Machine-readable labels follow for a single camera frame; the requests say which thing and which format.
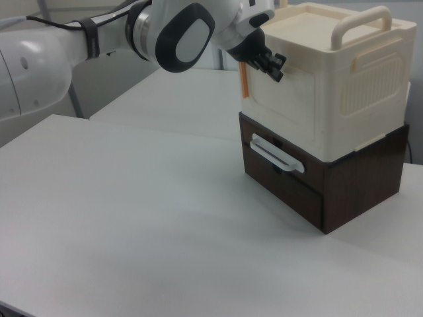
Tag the dark brown drawer box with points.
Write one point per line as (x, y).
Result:
(363, 185)

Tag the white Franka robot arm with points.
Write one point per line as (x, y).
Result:
(33, 66)

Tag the dark brown plain drawer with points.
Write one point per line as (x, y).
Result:
(291, 201)

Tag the cream plastic cabinet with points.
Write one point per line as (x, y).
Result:
(363, 82)

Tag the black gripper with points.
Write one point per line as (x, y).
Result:
(251, 46)

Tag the orange strip on cabinet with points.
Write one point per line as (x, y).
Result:
(244, 81)

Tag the cream cabinet door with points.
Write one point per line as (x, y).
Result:
(284, 105)

